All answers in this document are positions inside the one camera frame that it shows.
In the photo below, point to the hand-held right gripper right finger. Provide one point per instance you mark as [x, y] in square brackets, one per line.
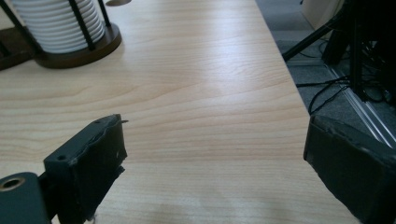
[358, 168]

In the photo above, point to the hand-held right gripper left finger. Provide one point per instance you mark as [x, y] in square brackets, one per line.
[84, 168]

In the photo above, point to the dark equipment stand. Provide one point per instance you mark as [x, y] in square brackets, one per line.
[358, 46]

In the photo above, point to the black tripod leg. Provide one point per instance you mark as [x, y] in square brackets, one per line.
[308, 42]

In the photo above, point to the stack of white ribbed discs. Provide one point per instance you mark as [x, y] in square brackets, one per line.
[56, 25]

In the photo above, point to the silver metal floor rail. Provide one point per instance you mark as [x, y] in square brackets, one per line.
[364, 107]

